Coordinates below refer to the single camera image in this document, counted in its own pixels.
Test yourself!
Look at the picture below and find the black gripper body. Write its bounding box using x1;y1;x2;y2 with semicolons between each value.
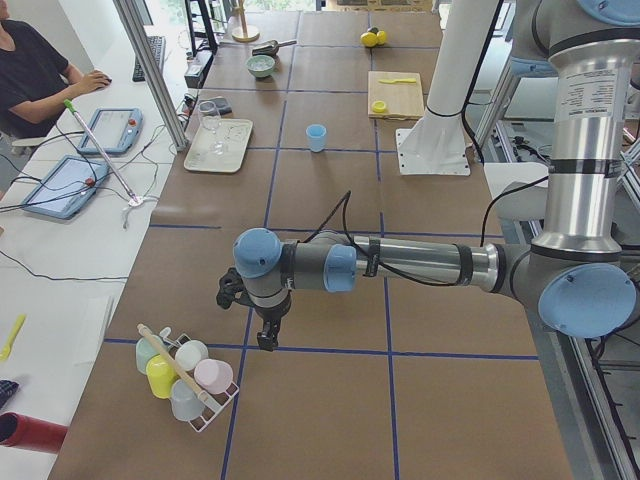
216;267;291;330

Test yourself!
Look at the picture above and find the yellow lemon half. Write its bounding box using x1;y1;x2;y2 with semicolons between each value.
371;100;387;113

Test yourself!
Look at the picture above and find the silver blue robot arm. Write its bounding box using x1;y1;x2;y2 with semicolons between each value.
216;1;639;351

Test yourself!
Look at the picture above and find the pink cup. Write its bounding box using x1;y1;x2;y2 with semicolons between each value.
194;358;234;394

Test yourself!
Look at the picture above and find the white cup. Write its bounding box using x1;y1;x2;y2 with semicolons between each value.
175;340;209;372

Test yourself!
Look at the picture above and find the grey-blue cup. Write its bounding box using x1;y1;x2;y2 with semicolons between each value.
170;379;205;422

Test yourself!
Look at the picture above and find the mint green cup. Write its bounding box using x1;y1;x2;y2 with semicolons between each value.
135;337;158;375

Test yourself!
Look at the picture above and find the yellow cup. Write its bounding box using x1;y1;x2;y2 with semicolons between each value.
146;355;179;399

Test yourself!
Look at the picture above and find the light blue cup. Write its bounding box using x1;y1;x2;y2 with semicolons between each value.
305;124;327;153

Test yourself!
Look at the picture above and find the cream bear tray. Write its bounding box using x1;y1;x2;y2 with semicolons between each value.
184;119;253;174

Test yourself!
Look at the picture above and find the clear wine glass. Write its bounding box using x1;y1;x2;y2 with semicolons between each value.
198;100;226;155

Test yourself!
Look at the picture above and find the near blue teach pendant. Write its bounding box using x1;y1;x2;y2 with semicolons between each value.
22;155;110;220

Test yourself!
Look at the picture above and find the blue teach pendant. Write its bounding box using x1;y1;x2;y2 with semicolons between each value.
22;155;110;220
88;108;143;156

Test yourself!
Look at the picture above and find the far blue teach pendant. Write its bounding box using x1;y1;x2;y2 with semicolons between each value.
88;108;143;156

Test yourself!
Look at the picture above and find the green bowl of ice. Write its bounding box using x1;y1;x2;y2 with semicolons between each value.
245;55;276;79

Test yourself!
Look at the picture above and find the yellow spatula on desk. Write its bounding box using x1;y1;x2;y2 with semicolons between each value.
0;314;26;362

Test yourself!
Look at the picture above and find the metal ice scoop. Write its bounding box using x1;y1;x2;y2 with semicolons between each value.
251;39;297;57

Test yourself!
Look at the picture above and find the metal rod with green tip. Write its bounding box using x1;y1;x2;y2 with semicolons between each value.
64;99;144;208

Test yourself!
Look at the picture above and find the wooden cutting board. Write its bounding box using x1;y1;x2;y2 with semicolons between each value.
367;71;425;120

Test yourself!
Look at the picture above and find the wooden mug tree stand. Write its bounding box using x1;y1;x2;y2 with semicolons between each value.
231;0;260;43

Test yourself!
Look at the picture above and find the black keyboard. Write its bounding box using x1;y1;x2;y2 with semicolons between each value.
132;35;167;84

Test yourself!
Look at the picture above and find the red cylinder bottle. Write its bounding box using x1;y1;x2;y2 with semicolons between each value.
1;412;67;454

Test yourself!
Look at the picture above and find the person in black shirt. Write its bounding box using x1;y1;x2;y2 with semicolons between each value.
1;1;111;139

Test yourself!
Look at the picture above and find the white wire cup rack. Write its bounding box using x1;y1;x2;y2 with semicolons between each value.
160;327;239;432

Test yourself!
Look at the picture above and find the wooden rack handle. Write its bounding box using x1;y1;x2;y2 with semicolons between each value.
137;323;208;403

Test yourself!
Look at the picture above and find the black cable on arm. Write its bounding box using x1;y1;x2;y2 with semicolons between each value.
304;190;551;288

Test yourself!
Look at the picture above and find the aluminium frame post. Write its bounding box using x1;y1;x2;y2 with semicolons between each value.
113;0;189;152

